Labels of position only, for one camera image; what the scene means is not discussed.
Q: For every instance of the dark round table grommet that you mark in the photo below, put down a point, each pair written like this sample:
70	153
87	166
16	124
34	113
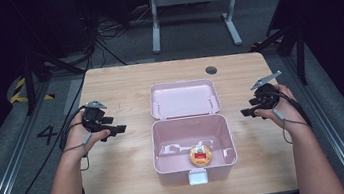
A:
211	70

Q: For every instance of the black tripod stand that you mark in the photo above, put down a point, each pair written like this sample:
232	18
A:
300	50
30	85

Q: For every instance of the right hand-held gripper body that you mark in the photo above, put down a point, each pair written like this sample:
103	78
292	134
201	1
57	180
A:
269	96

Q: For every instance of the yellow black floor tape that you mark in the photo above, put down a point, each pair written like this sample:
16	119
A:
18	95

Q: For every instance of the person's right hand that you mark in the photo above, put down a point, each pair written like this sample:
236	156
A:
287	110

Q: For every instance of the person's left hand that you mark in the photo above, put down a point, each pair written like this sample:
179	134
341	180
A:
77	139

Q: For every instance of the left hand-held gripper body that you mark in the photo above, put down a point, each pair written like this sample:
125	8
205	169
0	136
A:
92	118

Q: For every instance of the round yellow tin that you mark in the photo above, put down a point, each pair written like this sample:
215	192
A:
200	156

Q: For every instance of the pink plastic box with lid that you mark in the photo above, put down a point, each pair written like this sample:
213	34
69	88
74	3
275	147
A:
188	131

